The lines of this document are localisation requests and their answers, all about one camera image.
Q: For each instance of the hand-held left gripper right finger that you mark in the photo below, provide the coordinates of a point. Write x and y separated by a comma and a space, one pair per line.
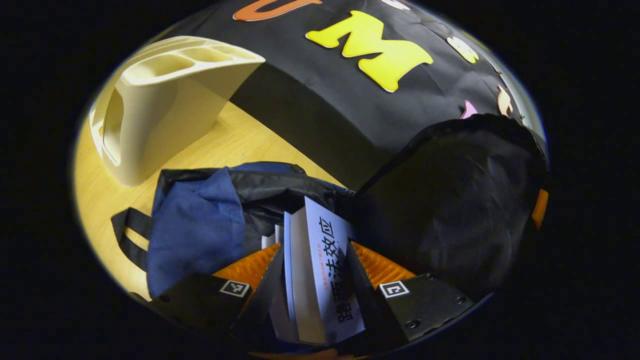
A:
430, 300

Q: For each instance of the grey-blue cover book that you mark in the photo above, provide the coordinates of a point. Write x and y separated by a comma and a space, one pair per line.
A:
330, 260

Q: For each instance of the white plastic bookshelf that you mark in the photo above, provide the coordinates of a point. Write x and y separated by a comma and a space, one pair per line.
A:
160, 115

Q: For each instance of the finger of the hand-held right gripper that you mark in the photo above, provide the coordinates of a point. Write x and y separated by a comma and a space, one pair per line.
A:
540, 209

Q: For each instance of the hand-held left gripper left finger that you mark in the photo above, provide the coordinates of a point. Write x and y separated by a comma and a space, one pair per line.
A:
200, 300

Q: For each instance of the blue schoolbag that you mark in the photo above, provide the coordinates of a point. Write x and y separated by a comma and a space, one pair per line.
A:
200, 230

